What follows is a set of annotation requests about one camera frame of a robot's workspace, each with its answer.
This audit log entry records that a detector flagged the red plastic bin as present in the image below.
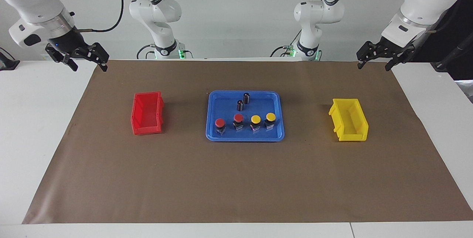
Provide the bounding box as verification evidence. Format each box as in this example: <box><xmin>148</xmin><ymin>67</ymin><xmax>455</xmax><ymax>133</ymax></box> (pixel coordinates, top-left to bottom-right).
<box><xmin>131</xmin><ymin>91</ymin><xmax>165</xmax><ymax>135</ymax></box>

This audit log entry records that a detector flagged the black left base cable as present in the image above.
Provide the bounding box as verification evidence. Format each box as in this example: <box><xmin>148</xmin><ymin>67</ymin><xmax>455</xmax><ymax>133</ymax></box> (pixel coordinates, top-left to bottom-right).
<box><xmin>270</xmin><ymin>29</ymin><xmax>302</xmax><ymax>57</ymax></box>

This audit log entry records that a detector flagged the black stand pole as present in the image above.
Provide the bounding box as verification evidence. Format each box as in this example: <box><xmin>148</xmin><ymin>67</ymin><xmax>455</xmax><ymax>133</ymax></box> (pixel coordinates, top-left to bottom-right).
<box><xmin>431</xmin><ymin>35</ymin><xmax>473</xmax><ymax>72</ymax></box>

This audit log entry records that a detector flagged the brown paper mat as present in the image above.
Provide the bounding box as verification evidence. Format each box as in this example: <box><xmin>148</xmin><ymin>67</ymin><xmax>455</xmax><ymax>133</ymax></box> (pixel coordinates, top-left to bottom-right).
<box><xmin>22</xmin><ymin>59</ymin><xmax>473</xmax><ymax>224</ymax></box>

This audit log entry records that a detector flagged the blue plastic tray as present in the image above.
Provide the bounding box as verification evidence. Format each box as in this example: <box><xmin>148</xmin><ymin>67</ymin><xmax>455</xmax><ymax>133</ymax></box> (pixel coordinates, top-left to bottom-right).
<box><xmin>205</xmin><ymin>90</ymin><xmax>285</xmax><ymax>142</ymax></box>

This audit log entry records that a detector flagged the yellow plastic bin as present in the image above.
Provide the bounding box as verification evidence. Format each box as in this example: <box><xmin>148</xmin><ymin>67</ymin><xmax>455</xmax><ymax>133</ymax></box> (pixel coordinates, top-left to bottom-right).
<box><xmin>329</xmin><ymin>98</ymin><xmax>369</xmax><ymax>142</ymax></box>

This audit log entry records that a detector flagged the white crinkled sheet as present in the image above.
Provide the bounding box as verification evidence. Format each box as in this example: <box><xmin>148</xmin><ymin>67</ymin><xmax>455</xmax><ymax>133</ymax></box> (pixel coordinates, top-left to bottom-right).
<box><xmin>457</xmin><ymin>80</ymin><xmax>473</xmax><ymax>104</ymax></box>

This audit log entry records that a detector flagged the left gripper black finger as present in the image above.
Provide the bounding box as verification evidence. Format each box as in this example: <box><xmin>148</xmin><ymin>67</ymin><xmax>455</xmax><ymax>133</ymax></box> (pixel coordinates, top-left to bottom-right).
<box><xmin>357</xmin><ymin>41</ymin><xmax>385</xmax><ymax>69</ymax></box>
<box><xmin>385</xmin><ymin>46</ymin><xmax>416</xmax><ymax>71</ymax></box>

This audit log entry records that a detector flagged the black device at table edge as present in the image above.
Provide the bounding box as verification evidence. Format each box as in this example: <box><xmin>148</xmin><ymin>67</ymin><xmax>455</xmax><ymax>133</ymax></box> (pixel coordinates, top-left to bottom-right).
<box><xmin>0</xmin><ymin>48</ymin><xmax>20</xmax><ymax>71</ymax></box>

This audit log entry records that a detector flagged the black right base cable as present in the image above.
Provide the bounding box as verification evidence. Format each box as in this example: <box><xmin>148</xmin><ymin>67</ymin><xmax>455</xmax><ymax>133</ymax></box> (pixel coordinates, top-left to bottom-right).
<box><xmin>136</xmin><ymin>44</ymin><xmax>156</xmax><ymax>60</ymax></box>

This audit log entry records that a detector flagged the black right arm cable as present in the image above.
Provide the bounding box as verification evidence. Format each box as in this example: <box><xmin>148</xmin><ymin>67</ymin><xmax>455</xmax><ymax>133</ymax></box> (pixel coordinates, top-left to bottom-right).
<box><xmin>76</xmin><ymin>0</ymin><xmax>124</xmax><ymax>33</ymax></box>

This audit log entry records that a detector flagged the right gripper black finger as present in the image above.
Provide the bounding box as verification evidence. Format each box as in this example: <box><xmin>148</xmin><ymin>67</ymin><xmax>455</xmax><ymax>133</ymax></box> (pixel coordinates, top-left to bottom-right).
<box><xmin>76</xmin><ymin>42</ymin><xmax>109</xmax><ymax>72</ymax></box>
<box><xmin>45</xmin><ymin>44</ymin><xmax>79</xmax><ymax>72</ymax></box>

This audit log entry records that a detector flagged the black base cable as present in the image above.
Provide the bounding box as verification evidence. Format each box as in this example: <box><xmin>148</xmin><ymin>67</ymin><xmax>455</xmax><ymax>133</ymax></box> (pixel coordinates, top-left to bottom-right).
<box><xmin>270</xmin><ymin>29</ymin><xmax>302</xmax><ymax>57</ymax></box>
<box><xmin>136</xmin><ymin>44</ymin><xmax>156</xmax><ymax>60</ymax></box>

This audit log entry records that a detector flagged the dark background panel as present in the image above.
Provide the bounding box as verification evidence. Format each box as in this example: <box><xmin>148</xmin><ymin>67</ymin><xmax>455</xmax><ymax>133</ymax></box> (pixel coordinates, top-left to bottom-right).
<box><xmin>412</xmin><ymin>0</ymin><xmax>473</xmax><ymax>81</ymax></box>

